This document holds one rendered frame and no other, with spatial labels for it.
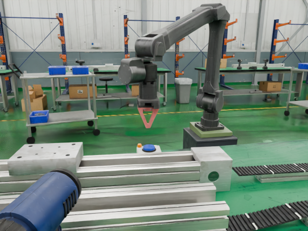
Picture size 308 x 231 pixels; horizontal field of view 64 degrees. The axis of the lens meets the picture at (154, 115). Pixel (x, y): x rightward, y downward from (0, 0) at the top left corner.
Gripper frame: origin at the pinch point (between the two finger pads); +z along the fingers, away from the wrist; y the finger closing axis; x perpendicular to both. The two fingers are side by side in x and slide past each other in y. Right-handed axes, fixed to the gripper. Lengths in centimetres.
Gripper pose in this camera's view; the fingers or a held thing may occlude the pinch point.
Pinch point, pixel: (148, 125)
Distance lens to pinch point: 80.4
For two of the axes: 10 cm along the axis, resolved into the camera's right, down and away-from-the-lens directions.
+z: 0.0, 9.7, 2.5
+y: 0.9, 2.5, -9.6
